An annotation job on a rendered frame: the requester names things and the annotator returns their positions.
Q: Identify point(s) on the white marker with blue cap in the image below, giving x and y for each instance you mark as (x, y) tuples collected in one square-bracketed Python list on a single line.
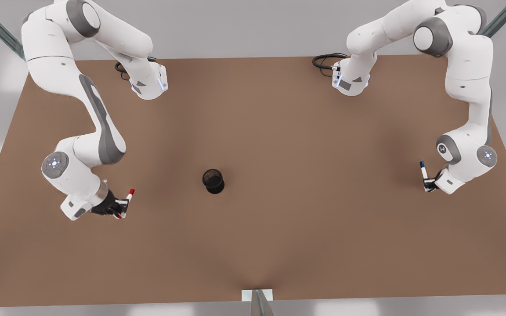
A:
[(424, 170)]

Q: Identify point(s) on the white marker with red cap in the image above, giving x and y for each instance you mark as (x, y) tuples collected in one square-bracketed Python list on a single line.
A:
[(128, 199)]

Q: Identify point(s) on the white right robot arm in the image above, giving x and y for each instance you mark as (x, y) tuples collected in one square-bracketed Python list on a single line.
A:
[(59, 79)]

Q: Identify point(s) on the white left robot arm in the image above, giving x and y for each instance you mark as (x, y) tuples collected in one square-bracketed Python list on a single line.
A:
[(468, 66)]

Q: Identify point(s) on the black mesh pen cup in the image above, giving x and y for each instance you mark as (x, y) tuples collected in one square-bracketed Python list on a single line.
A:
[(213, 180)]

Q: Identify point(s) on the silver frame post with foot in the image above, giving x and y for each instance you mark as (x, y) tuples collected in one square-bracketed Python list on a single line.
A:
[(258, 302)]

